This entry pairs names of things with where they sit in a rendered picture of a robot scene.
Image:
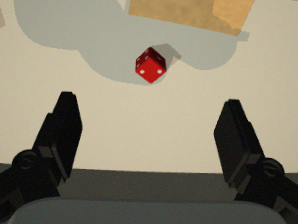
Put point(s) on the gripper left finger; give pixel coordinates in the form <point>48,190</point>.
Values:
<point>33,170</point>

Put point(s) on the tan flat mat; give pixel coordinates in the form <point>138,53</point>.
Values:
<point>224,16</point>

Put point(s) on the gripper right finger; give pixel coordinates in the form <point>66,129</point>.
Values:
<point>257,179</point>

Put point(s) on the red die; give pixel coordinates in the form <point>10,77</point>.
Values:
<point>150,65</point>

